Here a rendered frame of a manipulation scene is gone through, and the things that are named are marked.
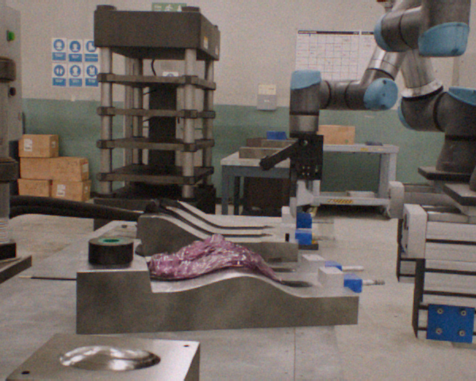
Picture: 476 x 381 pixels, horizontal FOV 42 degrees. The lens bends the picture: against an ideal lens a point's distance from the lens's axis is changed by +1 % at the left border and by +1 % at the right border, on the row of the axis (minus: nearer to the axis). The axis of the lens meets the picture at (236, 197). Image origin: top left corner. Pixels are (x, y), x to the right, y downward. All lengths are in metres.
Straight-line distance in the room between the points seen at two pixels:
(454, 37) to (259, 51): 6.97
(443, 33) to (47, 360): 0.75
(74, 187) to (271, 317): 7.08
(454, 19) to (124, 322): 0.73
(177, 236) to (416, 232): 0.54
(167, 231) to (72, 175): 6.69
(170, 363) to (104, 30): 4.93
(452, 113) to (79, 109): 7.01
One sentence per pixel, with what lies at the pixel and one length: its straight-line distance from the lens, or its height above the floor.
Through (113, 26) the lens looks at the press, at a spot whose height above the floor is 1.88.
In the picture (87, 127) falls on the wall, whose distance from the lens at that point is 8.42.
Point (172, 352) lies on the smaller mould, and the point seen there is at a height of 0.87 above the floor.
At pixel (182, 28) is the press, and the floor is 1.87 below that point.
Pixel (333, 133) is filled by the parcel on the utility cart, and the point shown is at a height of 0.99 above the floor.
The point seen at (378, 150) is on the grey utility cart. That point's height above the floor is 0.82.
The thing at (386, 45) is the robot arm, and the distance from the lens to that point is 1.21.
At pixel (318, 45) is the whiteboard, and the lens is 7.96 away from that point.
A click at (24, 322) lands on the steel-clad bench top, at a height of 0.80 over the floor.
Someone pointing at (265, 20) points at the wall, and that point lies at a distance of 8.03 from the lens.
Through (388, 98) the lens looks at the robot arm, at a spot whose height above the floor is 1.22.
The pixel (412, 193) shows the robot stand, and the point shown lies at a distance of 1.77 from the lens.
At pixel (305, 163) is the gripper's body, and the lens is 1.54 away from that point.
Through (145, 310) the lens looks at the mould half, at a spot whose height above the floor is 0.84.
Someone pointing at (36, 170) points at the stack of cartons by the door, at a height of 0.39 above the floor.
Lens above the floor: 1.18
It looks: 8 degrees down
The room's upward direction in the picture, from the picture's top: 2 degrees clockwise
